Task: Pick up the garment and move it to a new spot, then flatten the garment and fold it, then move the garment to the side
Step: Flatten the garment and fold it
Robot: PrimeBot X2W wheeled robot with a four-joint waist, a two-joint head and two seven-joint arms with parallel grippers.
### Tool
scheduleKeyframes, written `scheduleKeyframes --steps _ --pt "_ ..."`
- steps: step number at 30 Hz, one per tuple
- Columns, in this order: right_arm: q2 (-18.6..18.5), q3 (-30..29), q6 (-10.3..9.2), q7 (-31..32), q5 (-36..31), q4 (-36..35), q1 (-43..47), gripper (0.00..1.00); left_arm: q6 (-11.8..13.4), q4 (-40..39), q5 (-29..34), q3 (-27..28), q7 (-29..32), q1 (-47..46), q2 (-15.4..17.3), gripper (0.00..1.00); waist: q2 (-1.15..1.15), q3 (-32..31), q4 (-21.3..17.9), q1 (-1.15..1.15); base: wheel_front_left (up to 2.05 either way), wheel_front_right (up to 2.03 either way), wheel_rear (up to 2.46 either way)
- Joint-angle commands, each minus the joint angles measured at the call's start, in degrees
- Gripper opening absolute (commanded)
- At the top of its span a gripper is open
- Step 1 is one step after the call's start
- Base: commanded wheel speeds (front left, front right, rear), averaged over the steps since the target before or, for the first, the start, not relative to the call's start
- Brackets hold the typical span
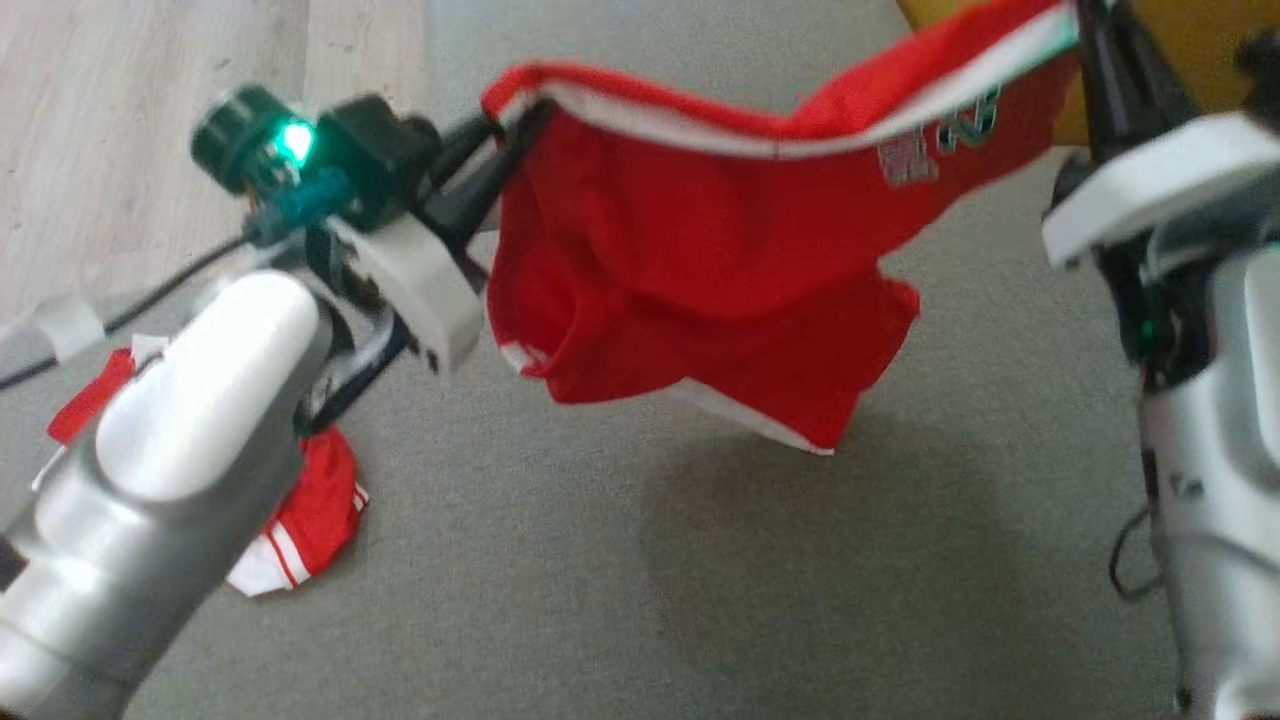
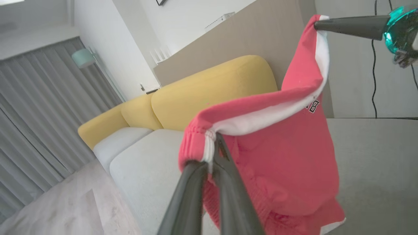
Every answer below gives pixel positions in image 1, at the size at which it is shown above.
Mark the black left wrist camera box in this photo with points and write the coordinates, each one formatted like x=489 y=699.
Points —
x=375 y=150

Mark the red basketball jersey white trim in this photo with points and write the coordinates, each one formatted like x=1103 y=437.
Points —
x=320 y=510

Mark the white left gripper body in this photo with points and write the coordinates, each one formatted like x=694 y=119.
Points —
x=420 y=290

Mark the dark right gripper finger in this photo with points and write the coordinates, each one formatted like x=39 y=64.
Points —
x=1100 y=80
x=1150 y=90

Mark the yellow sofa back cushion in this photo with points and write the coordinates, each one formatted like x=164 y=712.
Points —
x=1200 y=50

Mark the grey fabric sofa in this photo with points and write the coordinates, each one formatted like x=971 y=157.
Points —
x=620 y=580

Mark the red shorts with white trim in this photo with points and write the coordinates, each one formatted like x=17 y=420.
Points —
x=700 y=250

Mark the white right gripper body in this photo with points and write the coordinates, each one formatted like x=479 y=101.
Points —
x=1150 y=190

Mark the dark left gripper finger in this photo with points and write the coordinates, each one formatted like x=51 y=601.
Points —
x=485 y=185
x=470 y=138

